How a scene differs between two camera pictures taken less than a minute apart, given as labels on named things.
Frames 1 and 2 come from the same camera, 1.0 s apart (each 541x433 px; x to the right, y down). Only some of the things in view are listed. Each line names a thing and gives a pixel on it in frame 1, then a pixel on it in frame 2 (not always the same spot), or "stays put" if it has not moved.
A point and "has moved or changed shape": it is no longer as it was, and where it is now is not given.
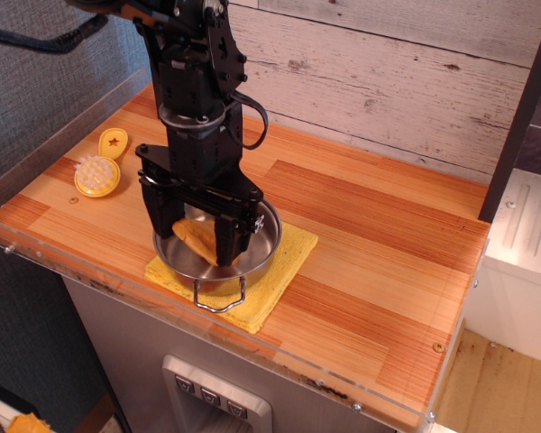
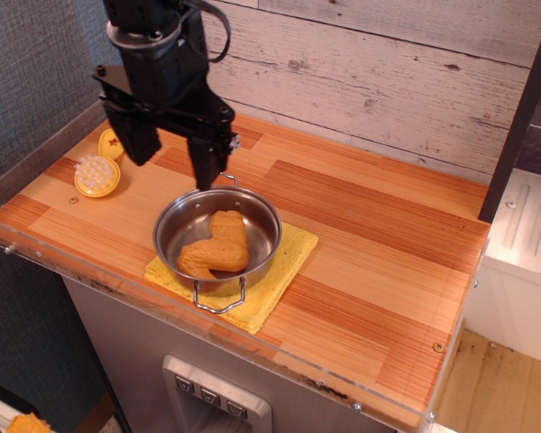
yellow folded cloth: (251, 303) stays put
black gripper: (201, 168) → (166, 75)
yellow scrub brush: (99, 176) stays put
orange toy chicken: (201, 236) has moved or changed shape
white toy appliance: (515, 294) stays put
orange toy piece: (28, 423) stays put
